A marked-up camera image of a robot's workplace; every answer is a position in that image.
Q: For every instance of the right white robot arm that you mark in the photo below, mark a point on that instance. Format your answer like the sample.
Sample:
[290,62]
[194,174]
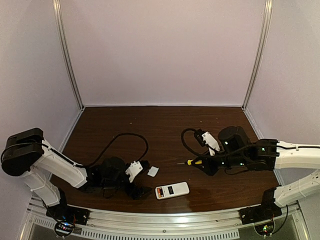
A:
[271,154]

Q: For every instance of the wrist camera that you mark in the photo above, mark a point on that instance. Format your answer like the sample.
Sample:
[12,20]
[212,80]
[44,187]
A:
[135,168]
[205,139]

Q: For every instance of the left aluminium frame post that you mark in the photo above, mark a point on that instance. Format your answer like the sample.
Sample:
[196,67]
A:
[65,53]

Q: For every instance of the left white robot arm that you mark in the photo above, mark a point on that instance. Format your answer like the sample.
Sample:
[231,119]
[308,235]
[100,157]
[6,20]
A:
[27,154]

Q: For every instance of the front aluminium rail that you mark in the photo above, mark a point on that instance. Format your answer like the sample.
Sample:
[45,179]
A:
[113,225]

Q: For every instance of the white battery cover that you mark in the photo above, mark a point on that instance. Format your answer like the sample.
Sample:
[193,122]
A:
[152,172]

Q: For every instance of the white remote control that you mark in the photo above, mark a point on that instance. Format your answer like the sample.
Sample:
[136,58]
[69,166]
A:
[173,190]

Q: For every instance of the aluminium frame post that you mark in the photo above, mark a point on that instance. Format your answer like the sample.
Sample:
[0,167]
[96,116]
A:
[264,32]
[65,53]

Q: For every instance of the yellow handled screwdriver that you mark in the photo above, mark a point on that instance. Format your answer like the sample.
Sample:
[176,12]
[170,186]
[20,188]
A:
[191,162]

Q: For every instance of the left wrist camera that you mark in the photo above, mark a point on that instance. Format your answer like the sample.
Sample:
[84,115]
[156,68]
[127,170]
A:
[135,168]

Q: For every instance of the right aluminium frame post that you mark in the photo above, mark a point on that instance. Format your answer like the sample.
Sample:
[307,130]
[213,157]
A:
[264,32]

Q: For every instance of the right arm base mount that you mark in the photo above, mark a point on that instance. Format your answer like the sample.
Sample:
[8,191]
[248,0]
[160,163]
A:
[262,218]

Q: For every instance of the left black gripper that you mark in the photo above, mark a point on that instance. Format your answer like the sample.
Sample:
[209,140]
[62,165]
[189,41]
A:
[135,186]

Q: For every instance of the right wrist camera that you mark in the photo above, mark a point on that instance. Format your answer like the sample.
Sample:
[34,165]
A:
[205,139]

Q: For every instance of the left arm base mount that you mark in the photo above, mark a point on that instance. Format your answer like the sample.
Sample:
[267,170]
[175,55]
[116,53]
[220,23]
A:
[67,219]

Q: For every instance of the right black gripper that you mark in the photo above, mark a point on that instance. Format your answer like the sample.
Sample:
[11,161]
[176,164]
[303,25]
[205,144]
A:
[210,166]

